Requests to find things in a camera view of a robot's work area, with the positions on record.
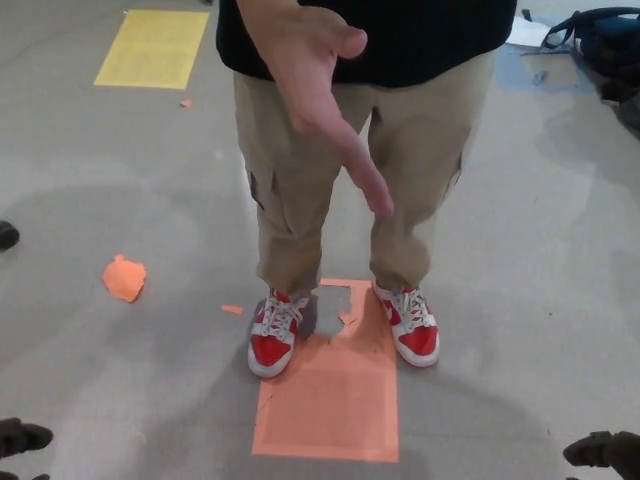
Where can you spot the robot's black left hand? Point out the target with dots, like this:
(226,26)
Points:
(22,439)

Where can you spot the person's bare right hand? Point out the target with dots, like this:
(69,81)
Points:
(305,75)

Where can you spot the robot's black right hand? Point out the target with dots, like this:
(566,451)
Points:
(610,450)

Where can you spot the person's black shirt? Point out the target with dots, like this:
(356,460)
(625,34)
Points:
(425,40)

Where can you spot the person's khaki cargo trousers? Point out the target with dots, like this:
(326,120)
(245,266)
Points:
(290,200)

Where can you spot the person's left red-white sneaker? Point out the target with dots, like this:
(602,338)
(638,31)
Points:
(417,340)

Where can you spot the person's red-white sneaker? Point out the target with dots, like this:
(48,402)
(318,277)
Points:
(417,340)
(270,345)

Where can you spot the person's right red-white sneaker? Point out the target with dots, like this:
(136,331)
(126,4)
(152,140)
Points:
(270,345)

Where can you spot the small orange paper scrap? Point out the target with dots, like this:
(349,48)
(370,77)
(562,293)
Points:
(186,103)
(232,310)

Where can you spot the yellow floor tape rectangle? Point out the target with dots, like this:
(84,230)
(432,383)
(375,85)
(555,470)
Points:
(150,50)

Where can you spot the crumpled orange paper piece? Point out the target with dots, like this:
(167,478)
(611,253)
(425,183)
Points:
(124,279)

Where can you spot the worn blue paper sheet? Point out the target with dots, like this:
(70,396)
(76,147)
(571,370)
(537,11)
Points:
(506,75)

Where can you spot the black caster wheel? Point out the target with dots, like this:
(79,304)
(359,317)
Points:
(7,235)

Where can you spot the white paper sheet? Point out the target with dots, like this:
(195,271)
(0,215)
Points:
(525,30)

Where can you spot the orange floor tape rectangle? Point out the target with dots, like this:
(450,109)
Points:
(325,410)

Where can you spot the dark blue backpack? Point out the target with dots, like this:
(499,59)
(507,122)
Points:
(605,40)

